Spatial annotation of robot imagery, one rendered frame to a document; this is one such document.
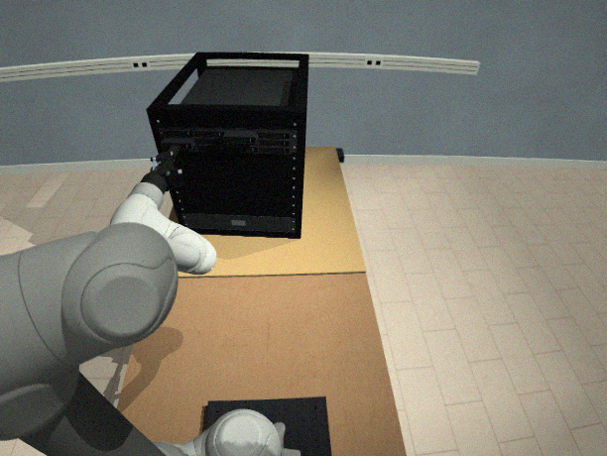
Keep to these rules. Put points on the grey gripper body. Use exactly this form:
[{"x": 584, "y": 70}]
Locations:
[{"x": 155, "y": 178}]

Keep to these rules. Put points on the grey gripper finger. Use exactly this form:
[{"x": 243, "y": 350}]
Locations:
[
  {"x": 171, "y": 166},
  {"x": 165, "y": 158}
]

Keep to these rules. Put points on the black server rack frame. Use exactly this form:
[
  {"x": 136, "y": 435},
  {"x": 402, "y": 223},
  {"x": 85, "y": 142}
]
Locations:
[{"x": 243, "y": 194}]

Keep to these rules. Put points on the tan flat board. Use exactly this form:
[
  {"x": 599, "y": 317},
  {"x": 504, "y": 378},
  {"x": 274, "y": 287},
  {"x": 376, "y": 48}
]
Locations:
[{"x": 329, "y": 243}]

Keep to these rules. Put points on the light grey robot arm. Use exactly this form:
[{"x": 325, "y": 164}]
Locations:
[{"x": 67, "y": 301}]

